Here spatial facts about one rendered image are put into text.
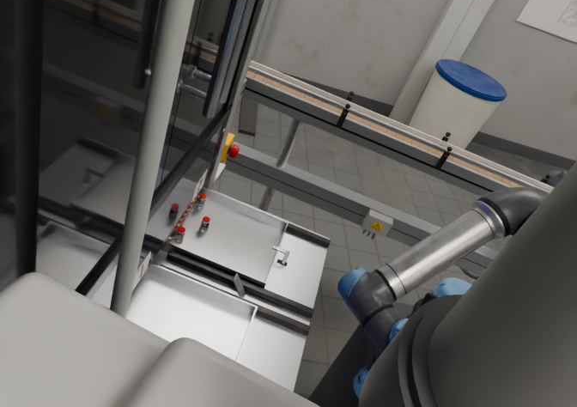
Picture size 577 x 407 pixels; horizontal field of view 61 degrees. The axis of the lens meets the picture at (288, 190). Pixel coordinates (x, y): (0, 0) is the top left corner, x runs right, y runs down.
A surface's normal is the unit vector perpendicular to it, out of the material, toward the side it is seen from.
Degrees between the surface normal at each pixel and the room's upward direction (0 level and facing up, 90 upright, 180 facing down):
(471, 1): 90
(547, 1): 90
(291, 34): 90
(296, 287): 0
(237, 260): 0
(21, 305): 0
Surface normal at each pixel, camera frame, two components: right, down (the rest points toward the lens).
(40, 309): 0.32, -0.75
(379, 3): 0.03, 0.62
